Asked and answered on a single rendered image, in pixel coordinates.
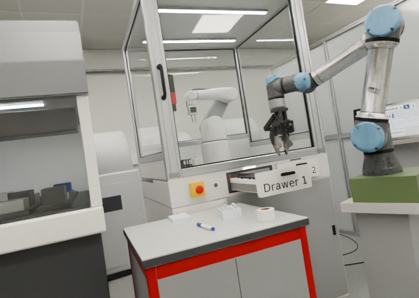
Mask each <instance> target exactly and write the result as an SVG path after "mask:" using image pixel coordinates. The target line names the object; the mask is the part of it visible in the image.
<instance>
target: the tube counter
mask: <svg viewBox="0 0 419 298"><path fill-rule="evenodd" d="M418 114H419V111H418V109H416V110H409V111H404V112H397V113H390V114H386V116H387V117H388V118H389V119H392V118H399V117H406V116H411V115H418Z"/></svg>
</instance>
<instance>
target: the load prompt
mask: <svg viewBox="0 0 419 298"><path fill-rule="evenodd" d="M413 108H418V106H417V102H413V103H406V104H402V105H396V106H391V107H386V109H385V113H390V112H397V111H402V110H408V109H413Z"/></svg>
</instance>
